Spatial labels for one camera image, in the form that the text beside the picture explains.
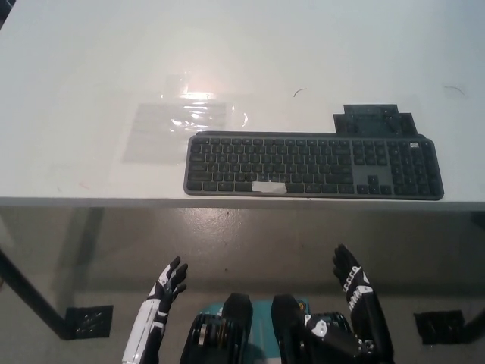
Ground clear plastic film sheet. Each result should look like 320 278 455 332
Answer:
121 74 250 166

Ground black robot legs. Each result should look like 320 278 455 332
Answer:
180 291 353 364

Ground black mount plate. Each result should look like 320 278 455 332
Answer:
333 103 418 136

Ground white tape strip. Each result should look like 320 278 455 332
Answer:
252 181 287 195

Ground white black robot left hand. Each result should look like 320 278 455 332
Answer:
121 256 189 364

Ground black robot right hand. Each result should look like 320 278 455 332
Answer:
303 243 396 364

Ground dark grey computer keyboard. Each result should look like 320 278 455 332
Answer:
183 130 446 202

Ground black slanted table leg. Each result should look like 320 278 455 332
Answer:
0 245 74 340

